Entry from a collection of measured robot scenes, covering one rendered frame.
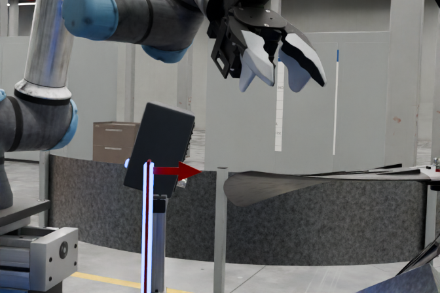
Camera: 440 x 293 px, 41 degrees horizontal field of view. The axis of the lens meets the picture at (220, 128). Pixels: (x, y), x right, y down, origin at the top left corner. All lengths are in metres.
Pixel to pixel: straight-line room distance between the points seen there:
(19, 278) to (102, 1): 0.57
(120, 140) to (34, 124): 6.31
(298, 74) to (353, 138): 6.06
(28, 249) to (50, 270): 0.06
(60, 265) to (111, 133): 6.45
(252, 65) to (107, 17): 0.24
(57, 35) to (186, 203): 1.50
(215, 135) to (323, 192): 4.81
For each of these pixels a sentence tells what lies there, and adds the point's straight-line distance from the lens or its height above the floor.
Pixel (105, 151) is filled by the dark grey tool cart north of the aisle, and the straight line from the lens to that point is 7.67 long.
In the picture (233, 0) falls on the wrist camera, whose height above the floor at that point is 1.40.
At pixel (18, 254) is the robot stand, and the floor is 0.97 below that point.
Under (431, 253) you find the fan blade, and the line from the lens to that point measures 0.84.
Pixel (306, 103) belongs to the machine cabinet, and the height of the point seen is 1.23.
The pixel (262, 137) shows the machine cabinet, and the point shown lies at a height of 0.81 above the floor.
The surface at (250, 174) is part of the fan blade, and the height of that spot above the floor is 1.19.
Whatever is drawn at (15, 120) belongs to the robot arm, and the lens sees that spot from 1.23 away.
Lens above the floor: 1.27
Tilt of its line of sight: 3 degrees down
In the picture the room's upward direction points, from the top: 2 degrees clockwise
